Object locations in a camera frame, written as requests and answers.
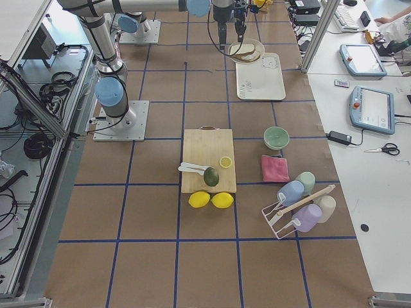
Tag black power brick on desk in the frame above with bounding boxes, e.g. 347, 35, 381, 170
326, 130, 352, 146

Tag white wire cup rack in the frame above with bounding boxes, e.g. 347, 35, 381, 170
261, 184, 335, 239

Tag lemon slice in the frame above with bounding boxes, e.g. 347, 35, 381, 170
219, 156, 232, 169

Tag black gripper bowl side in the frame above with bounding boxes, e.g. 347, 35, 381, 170
213, 0, 248, 47

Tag light green bowl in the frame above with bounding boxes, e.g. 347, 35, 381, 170
263, 126, 290, 150

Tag wooden cutting board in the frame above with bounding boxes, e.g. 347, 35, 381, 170
181, 128, 237, 193

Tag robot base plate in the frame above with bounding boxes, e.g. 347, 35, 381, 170
118, 16, 161, 45
92, 100, 149, 142

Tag green cup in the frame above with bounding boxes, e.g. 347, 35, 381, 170
295, 171, 315, 196

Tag whole lemon right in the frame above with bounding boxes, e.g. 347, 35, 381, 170
211, 192, 234, 209

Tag white bread slice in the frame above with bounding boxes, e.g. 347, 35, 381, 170
229, 43, 256, 56

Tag cream bear serving tray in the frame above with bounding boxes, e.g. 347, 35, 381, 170
236, 53, 286, 101

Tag pink cloth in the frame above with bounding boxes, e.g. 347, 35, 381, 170
261, 155, 290, 183

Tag beige cup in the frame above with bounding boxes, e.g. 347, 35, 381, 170
313, 195, 337, 223

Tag teach pendant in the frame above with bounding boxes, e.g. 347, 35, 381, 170
349, 86, 395, 135
339, 44, 387, 78

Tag lower teach pendant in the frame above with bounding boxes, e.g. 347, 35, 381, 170
349, 86, 395, 135

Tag aluminium frame post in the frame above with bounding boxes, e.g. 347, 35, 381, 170
301, 0, 340, 73

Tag bread slice under egg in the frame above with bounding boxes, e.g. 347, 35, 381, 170
234, 51, 261, 63

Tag upper teach pendant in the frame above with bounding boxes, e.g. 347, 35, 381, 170
339, 44, 387, 78

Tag cream round plate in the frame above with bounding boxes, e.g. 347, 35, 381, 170
228, 38, 265, 64

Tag purple cup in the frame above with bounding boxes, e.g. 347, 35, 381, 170
292, 203, 322, 232

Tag avocado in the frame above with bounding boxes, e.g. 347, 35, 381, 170
203, 167, 220, 187

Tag whole lemon left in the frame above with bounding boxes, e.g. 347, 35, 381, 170
188, 191, 211, 209

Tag scissors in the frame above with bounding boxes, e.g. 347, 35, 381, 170
364, 142, 401, 156

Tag robot arm over cutting board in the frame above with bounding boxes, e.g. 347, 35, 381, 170
58, 1, 250, 87

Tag whole lemon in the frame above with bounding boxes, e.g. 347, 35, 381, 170
188, 191, 211, 209
211, 192, 234, 209

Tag blue cup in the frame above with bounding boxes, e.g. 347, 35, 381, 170
277, 180, 304, 207

